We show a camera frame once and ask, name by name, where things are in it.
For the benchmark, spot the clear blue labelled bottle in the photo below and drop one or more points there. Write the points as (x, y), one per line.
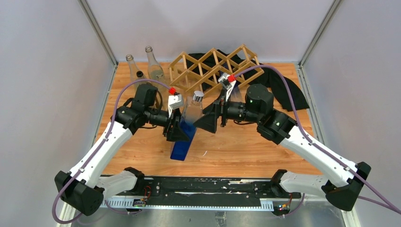
(236, 94)

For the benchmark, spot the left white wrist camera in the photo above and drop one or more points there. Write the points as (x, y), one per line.
(174, 102)

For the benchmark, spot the clear bottle white label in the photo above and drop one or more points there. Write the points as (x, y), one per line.
(132, 66)

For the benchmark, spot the black cloth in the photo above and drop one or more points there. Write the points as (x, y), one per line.
(269, 79)

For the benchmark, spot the wooden lattice wine rack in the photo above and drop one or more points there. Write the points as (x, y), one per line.
(188, 73)

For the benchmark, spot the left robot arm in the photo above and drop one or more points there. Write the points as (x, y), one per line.
(103, 150)

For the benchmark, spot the aluminium rail frame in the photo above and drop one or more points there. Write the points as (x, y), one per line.
(129, 206)

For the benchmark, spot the clear bottle blue label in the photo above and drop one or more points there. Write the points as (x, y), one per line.
(192, 111)

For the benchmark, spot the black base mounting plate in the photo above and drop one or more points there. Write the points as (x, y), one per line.
(207, 192)

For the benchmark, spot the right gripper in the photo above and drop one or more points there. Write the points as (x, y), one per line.
(208, 122)

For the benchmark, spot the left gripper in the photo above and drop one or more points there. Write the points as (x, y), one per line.
(177, 133)

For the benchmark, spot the clear bottle black label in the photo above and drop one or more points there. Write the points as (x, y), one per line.
(155, 70)

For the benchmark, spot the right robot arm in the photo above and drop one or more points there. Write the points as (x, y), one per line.
(340, 181)

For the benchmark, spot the dark green wine bottle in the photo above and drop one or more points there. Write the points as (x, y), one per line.
(139, 78)

